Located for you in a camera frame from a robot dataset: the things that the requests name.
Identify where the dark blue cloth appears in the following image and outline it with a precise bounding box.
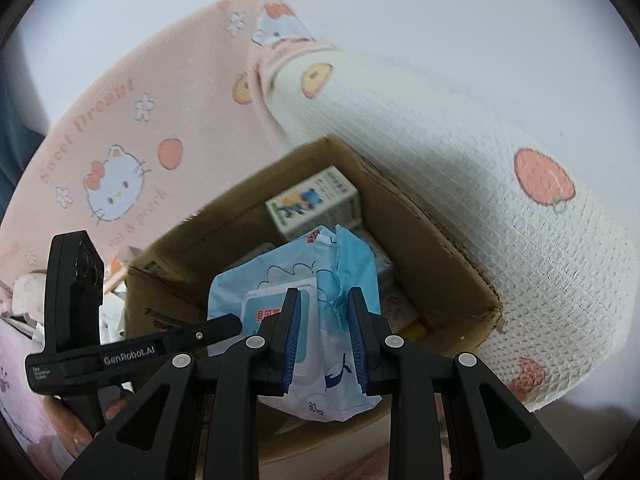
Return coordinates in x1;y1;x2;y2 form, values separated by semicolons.
0;80;46;186

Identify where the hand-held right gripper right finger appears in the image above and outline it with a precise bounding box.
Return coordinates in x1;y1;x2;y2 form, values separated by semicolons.
346;286;585;480

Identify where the pink cat print blanket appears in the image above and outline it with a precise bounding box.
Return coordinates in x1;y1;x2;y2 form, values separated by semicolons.
0;0;628;461

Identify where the green white cartoon box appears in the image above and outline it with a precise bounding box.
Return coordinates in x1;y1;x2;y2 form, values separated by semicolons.
265;166;361;243

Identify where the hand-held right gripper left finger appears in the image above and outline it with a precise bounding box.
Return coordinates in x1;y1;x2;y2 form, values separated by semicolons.
61;287;302;480

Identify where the person's left hand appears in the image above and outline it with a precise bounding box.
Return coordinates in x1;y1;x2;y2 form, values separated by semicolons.
46;389;134;459

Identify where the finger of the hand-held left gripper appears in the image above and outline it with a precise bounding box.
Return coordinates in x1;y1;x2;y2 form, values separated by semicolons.
169;312;244;349

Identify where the yellow flat box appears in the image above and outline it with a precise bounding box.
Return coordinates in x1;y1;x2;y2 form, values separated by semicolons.
400;317;430;343

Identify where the brown cardboard box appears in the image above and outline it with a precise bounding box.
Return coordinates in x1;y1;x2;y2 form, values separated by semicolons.
122;135;503;463

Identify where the blue baby wipes pack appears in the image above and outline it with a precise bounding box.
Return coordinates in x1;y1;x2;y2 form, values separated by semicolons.
207;225;383;422

